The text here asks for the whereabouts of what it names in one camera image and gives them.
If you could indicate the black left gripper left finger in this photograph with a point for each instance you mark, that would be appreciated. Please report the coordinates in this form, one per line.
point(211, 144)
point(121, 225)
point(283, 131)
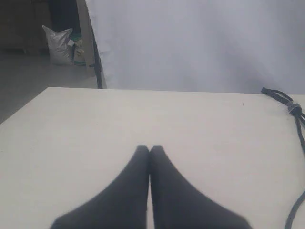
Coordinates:
point(121, 205)

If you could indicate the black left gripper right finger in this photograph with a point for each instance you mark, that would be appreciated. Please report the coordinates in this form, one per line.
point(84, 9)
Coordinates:
point(179, 205)

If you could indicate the black backdrop stand pole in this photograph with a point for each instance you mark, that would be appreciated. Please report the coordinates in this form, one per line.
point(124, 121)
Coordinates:
point(97, 65)

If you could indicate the clear tape on knot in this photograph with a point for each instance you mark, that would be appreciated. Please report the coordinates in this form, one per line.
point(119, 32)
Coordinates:
point(294, 109)

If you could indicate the green white bag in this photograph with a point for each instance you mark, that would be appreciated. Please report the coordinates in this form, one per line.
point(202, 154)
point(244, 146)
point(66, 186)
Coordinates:
point(76, 42)

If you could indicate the silver sack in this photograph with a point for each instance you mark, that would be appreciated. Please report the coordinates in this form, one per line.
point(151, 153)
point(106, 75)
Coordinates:
point(58, 43)

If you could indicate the wooden cabinet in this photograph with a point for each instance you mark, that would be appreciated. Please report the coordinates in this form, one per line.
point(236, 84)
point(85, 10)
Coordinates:
point(21, 23)

